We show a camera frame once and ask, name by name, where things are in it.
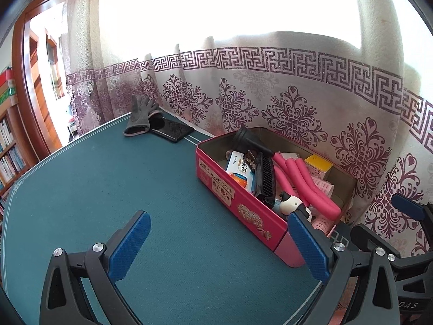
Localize panda figurine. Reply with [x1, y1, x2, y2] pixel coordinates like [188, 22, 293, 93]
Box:
[276, 191, 312, 222]

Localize pink foam curler stick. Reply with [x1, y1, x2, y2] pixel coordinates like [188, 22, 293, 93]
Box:
[272, 153, 299, 197]

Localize black folding comb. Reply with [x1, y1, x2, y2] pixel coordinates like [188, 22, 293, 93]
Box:
[254, 153, 276, 208]

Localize blue white medicine box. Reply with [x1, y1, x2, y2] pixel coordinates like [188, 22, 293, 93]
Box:
[225, 150, 254, 193]

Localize pink ribbed hair roller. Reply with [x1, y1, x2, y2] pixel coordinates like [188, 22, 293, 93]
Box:
[312, 177, 334, 197]

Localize pink foam curler pair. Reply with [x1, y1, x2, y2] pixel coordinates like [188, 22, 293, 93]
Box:
[284, 158, 341, 221]

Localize yellow pink small box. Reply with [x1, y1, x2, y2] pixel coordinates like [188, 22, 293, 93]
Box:
[304, 154, 333, 180]

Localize wooden bookshelf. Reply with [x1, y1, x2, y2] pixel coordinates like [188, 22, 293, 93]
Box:
[0, 103, 40, 217]

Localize red pink storage box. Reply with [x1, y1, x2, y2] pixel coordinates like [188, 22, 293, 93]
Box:
[196, 127, 357, 268]

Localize patterned purple curtain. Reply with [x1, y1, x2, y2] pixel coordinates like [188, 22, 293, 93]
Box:
[64, 0, 433, 258]

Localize dark grey glove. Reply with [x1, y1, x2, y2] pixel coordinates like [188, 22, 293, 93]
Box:
[123, 95, 161, 137]

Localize black notebook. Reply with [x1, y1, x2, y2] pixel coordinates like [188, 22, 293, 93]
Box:
[149, 117, 194, 143]

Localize stacked colourful boxes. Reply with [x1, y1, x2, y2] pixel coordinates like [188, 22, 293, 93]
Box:
[0, 67, 16, 104]

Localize wooden door frame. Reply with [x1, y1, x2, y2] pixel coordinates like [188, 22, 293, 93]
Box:
[12, 0, 65, 165]

